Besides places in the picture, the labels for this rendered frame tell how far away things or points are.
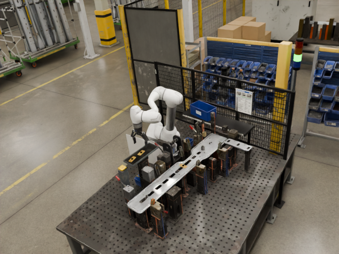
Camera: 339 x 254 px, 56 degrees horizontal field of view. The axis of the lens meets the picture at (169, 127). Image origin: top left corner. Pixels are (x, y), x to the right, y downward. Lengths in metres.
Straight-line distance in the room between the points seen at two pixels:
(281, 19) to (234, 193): 6.99
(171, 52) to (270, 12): 4.83
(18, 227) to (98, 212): 1.54
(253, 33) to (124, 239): 5.73
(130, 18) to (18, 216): 3.53
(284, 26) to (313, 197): 6.14
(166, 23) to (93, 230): 3.41
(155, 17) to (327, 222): 3.82
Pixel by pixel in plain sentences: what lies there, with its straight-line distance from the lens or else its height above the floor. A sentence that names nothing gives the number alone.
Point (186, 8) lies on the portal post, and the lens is 7.47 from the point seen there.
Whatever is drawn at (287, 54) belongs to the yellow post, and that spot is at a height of 1.91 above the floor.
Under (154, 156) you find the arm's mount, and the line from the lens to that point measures 3.75.
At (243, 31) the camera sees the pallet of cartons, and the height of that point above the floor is 0.92.
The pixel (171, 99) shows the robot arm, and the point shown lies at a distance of 3.33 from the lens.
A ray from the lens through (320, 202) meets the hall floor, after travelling 4.46.
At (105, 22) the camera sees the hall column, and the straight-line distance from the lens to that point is 10.62.
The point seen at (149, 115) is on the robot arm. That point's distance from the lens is 2.87.
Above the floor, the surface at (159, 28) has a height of 1.67.
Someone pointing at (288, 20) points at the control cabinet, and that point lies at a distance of 9.66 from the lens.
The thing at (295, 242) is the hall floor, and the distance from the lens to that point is 3.97.
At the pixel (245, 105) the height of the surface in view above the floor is 1.26.
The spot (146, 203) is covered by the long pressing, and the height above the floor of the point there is 1.00.
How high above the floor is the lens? 3.02
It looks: 32 degrees down
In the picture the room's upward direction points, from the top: 6 degrees counter-clockwise
